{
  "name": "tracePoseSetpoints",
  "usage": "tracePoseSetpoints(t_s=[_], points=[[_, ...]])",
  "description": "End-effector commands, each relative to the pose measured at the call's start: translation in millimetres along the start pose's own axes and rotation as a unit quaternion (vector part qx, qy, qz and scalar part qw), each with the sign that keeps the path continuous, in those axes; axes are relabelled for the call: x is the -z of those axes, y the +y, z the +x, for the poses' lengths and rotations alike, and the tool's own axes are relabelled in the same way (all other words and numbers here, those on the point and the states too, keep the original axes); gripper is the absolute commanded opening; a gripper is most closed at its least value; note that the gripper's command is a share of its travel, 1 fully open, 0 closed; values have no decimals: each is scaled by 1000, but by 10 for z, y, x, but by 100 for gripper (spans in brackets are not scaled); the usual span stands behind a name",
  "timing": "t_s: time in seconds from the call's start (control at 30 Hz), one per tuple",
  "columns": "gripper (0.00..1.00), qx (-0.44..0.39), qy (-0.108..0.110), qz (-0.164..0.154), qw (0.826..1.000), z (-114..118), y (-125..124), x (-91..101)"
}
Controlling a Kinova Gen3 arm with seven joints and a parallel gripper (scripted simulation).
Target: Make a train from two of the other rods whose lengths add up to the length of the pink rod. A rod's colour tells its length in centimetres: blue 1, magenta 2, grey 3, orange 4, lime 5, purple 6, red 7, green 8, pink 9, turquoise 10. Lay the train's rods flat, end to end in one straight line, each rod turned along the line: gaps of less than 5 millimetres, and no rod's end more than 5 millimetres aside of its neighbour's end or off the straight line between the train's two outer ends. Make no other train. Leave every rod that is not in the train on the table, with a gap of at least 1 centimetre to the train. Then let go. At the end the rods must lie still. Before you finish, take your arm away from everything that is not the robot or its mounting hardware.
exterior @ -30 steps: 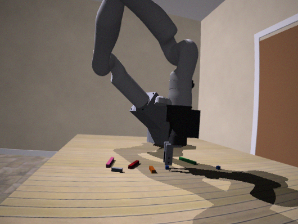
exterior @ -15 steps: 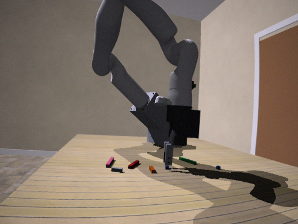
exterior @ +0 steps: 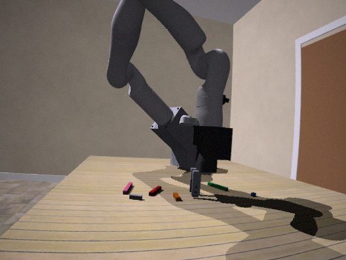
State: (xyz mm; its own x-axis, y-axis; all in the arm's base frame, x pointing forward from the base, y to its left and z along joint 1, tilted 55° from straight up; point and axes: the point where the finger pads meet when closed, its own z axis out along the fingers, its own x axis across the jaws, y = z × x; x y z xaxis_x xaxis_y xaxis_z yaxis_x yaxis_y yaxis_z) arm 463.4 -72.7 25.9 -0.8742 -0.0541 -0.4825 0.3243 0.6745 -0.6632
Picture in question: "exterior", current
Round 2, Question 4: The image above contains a red rod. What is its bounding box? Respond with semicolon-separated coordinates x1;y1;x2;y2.
149;186;162;196

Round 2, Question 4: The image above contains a pink rod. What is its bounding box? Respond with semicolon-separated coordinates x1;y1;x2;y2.
123;182;133;195

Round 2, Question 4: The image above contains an orange rod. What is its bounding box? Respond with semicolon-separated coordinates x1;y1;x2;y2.
173;193;180;201

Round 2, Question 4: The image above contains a green rod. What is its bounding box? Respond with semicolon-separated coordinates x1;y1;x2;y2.
208;182;228;191

